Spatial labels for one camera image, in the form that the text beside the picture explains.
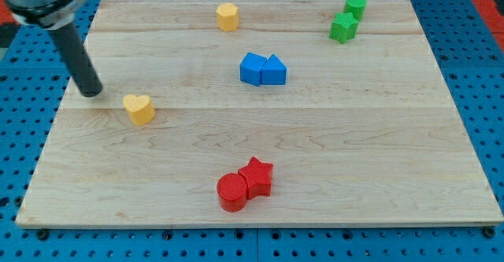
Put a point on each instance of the blue triangle block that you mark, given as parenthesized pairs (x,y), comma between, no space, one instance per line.
(273,72)

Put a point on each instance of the blue cube block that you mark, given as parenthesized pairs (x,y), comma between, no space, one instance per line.
(250,69)

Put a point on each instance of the yellow heart block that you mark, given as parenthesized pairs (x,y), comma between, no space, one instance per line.
(139,109)

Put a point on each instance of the light wooden board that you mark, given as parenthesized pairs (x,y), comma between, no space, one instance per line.
(362,134)

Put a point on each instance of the green star block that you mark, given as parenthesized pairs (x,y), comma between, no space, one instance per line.
(343,28)

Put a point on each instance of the red cylinder block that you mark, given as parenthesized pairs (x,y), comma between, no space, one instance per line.
(231,190)

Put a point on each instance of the yellow hexagon block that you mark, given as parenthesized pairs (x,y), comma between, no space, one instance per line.
(227,17)

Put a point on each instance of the green cylinder block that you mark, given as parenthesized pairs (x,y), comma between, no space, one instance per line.
(356,8)

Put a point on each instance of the red star block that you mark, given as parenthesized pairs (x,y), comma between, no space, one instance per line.
(258,176)

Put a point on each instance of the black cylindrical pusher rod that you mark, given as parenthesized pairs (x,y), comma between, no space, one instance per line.
(69,44)

